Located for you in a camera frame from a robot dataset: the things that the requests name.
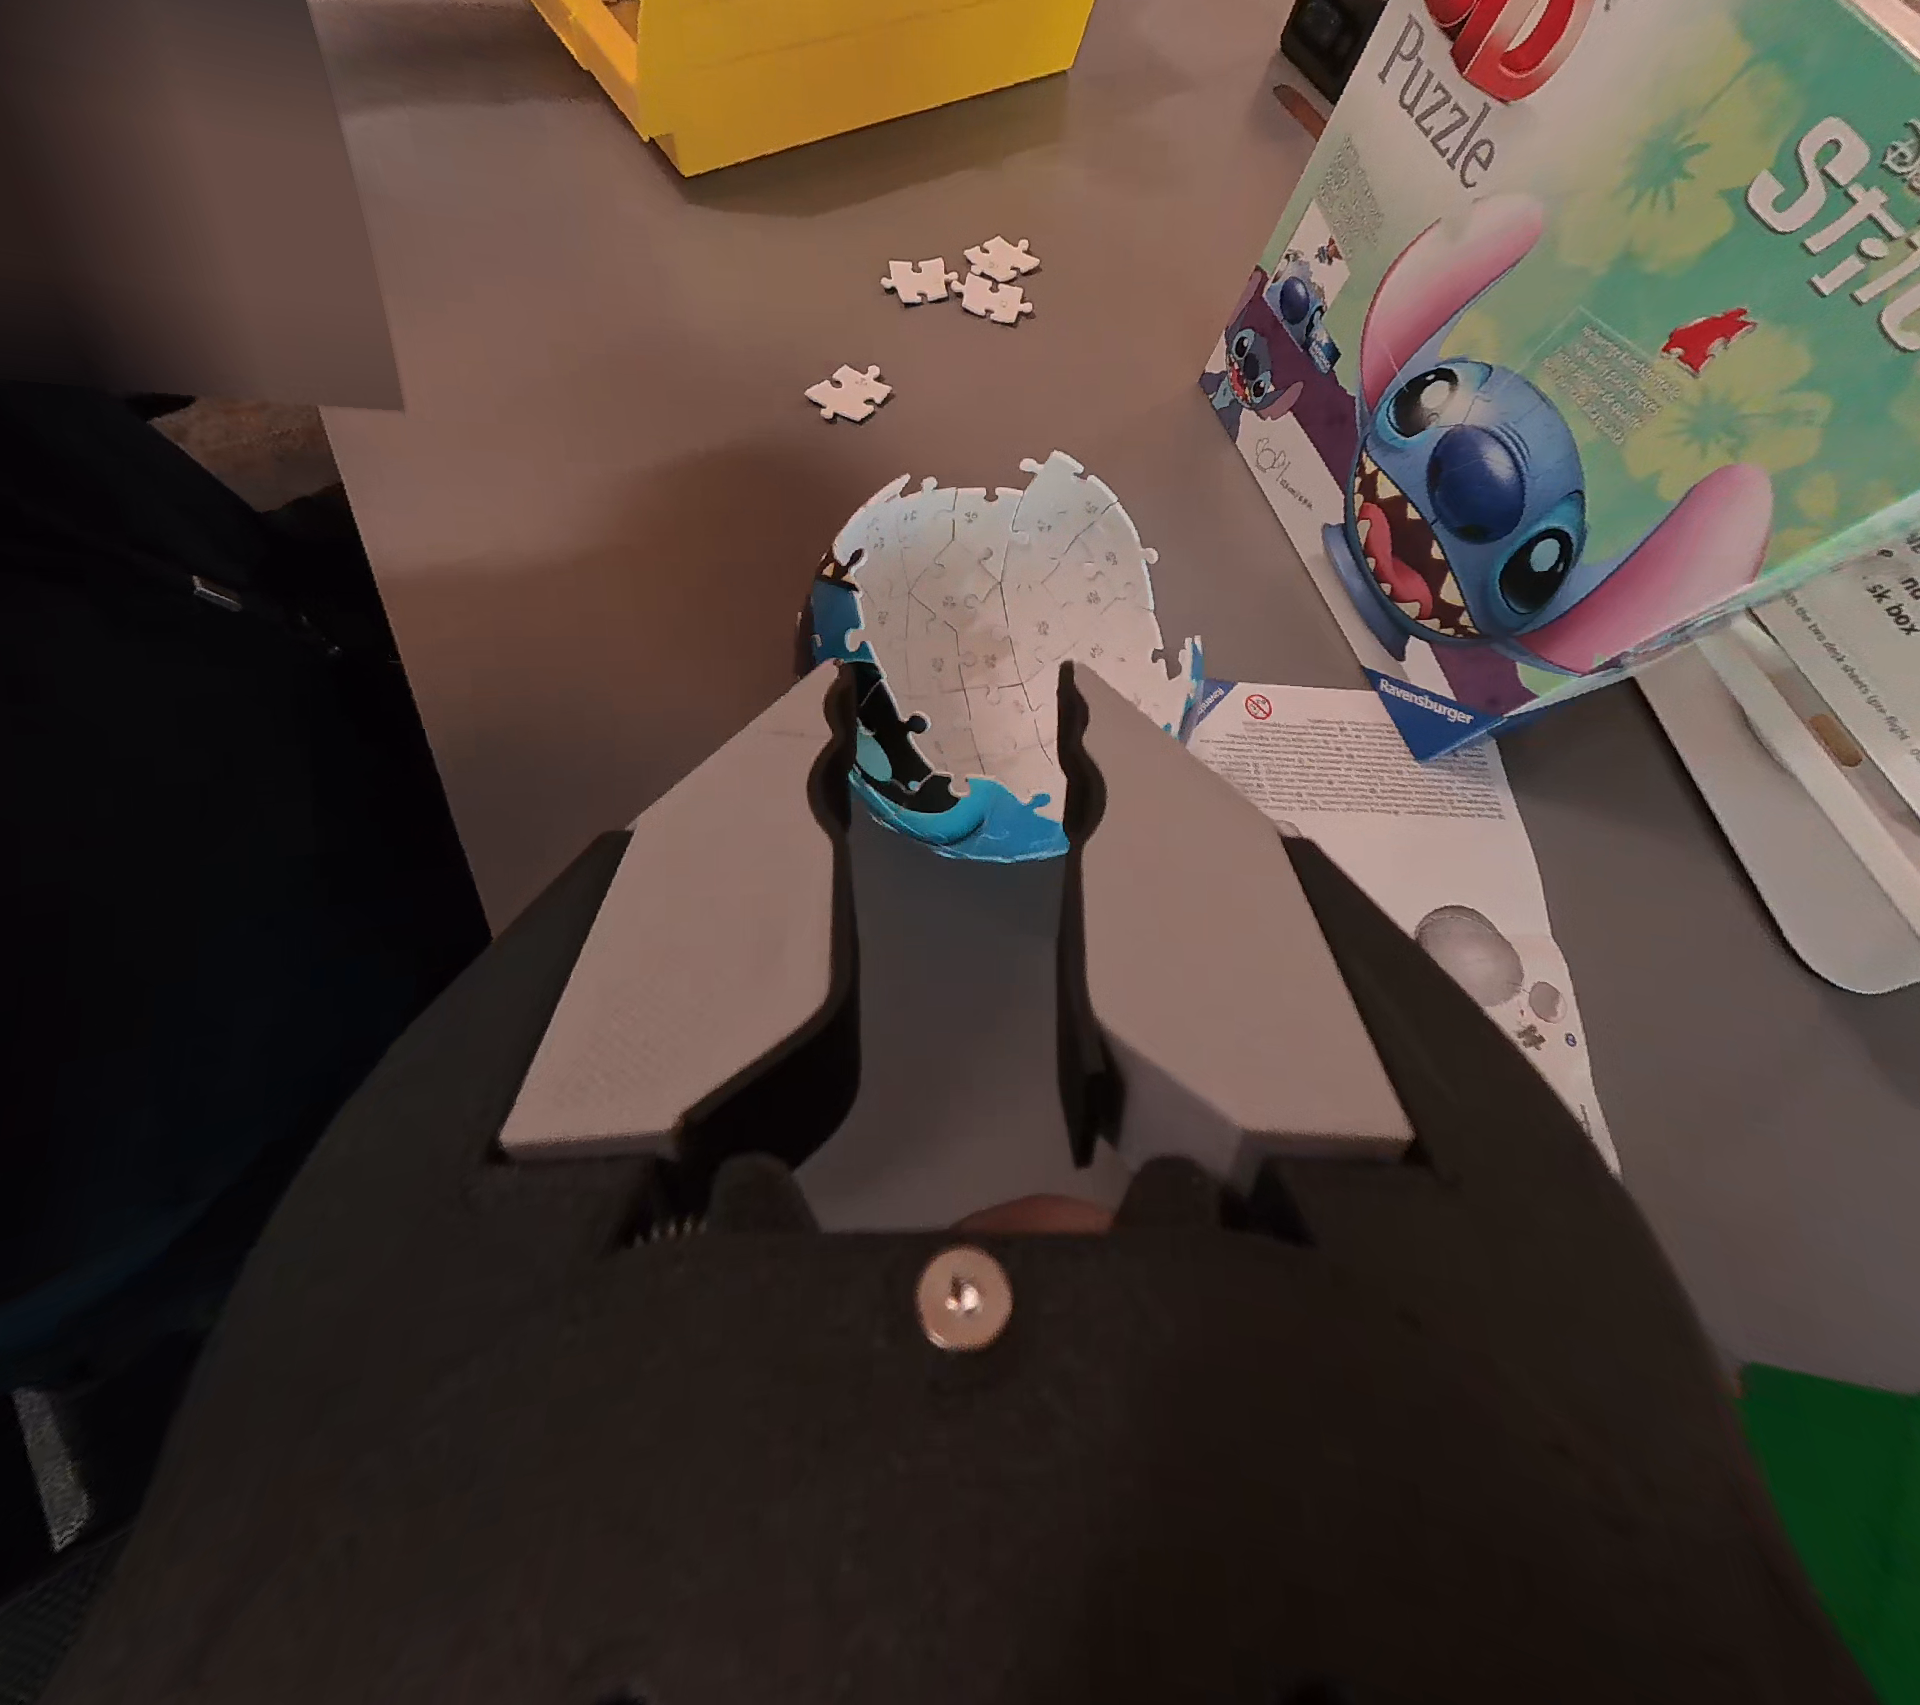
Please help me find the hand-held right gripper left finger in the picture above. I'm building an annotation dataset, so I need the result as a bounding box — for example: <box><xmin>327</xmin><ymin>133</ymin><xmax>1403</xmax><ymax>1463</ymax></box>
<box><xmin>495</xmin><ymin>658</ymin><xmax>864</xmax><ymax>1188</ymax></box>

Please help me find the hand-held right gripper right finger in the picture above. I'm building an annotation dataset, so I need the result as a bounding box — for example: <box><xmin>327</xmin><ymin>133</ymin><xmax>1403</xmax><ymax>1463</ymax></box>
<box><xmin>1055</xmin><ymin>658</ymin><xmax>1421</xmax><ymax>1174</ymax></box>

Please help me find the partly built puzzle ball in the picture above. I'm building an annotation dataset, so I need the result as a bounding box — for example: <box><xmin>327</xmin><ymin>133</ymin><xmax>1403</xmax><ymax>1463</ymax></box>
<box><xmin>793</xmin><ymin>449</ymin><xmax>1207</xmax><ymax>864</ymax></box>

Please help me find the colourful cardboard puzzle box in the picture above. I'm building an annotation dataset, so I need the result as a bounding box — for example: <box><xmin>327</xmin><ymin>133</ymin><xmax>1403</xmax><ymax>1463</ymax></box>
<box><xmin>1200</xmin><ymin>0</ymin><xmax>1920</xmax><ymax>762</ymax></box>

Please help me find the white paper leaflet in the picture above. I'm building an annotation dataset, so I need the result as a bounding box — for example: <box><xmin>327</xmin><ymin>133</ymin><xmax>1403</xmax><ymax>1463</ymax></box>
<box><xmin>1185</xmin><ymin>682</ymin><xmax>1622</xmax><ymax>1174</ymax></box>

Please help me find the black box device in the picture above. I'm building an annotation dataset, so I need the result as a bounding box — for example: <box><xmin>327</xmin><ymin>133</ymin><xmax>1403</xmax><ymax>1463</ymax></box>
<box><xmin>1279</xmin><ymin>0</ymin><xmax>1409</xmax><ymax>104</ymax></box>

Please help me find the person's dark clothing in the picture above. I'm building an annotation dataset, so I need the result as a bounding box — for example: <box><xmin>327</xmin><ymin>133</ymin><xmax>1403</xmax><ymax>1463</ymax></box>
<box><xmin>0</xmin><ymin>385</ymin><xmax>498</xmax><ymax>1587</ymax></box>

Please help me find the green plastic bin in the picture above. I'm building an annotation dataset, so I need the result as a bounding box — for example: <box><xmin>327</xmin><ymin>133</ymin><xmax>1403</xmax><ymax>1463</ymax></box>
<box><xmin>1740</xmin><ymin>1362</ymin><xmax>1920</xmax><ymax>1705</ymax></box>

